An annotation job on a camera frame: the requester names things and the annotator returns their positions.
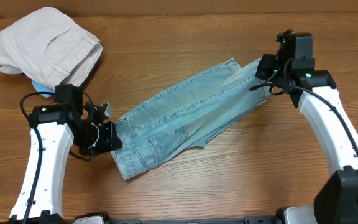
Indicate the light blue denim shorts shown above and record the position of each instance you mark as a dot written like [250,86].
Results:
[186,115]

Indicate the beige folded trousers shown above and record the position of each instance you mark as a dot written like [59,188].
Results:
[50,48]

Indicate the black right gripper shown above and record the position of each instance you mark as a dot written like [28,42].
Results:
[265,66]

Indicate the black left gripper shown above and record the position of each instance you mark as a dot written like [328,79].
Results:
[109,137]

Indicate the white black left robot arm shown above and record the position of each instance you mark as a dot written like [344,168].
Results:
[67,127]

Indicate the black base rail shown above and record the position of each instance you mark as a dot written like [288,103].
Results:
[104,218]

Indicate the light blue folded garment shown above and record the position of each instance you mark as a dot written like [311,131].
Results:
[46,91]

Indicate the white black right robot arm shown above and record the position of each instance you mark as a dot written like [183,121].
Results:
[314,93]

